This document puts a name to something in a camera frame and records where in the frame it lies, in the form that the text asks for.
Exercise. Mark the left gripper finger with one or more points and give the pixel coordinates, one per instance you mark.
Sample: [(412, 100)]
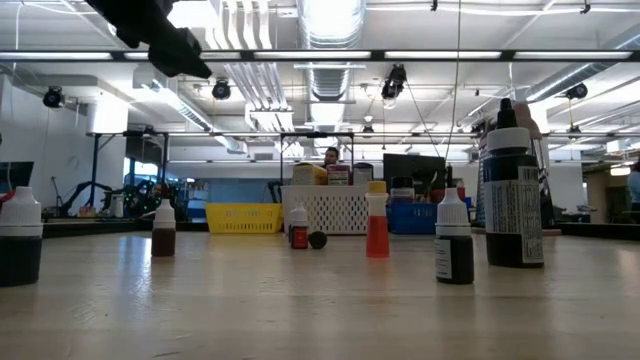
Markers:
[(180, 57)]

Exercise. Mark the yellow Corn Pops box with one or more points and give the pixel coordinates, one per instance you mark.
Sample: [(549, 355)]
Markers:
[(309, 175)]

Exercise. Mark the small orange-brown dropper bottle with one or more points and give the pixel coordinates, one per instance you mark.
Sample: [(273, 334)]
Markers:
[(163, 240)]

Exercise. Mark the purple Raisin Bran box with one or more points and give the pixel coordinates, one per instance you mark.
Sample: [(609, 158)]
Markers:
[(338, 175)]

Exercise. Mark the small red dropper bottle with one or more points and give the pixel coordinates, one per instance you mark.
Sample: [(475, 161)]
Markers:
[(300, 237)]

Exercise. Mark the blue Frosted Flakes box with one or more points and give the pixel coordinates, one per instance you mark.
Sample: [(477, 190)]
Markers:
[(363, 175)]

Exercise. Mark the small dark green dropper bottle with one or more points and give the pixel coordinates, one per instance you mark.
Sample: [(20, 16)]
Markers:
[(318, 240)]

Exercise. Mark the purple-label spice jar black lid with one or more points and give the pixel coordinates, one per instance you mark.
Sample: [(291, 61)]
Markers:
[(402, 187)]

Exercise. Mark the red dropper bottle yellow cap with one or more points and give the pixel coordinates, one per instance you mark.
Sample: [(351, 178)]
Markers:
[(377, 235)]

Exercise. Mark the large dark bottle white cap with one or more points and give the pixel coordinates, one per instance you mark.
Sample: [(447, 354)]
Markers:
[(510, 225)]

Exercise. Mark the background black robot arm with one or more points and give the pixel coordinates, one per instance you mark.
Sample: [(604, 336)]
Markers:
[(85, 192)]

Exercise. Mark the black ceiling spotlight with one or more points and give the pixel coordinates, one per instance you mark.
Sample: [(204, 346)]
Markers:
[(577, 91), (395, 82), (53, 97), (221, 90)]

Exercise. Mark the yellow plastic basket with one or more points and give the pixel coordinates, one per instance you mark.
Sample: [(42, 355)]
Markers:
[(244, 218)]

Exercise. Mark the person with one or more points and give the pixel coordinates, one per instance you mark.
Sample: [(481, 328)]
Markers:
[(331, 156), (635, 185)]

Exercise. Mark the black monitor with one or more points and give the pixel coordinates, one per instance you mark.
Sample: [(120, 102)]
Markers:
[(414, 167), (15, 176)]

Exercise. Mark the black overhead light bar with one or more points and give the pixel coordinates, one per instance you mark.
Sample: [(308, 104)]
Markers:
[(377, 55)]

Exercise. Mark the white plastic basket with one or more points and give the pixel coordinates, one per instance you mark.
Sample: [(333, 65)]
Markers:
[(327, 210)]

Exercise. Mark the blue plastic basket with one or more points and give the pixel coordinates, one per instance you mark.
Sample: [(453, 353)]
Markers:
[(412, 218)]

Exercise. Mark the black metal stand frame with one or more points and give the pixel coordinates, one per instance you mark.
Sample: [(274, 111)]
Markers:
[(95, 165)]

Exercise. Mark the silver ventilation duct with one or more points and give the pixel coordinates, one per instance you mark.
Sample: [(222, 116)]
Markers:
[(330, 25)]

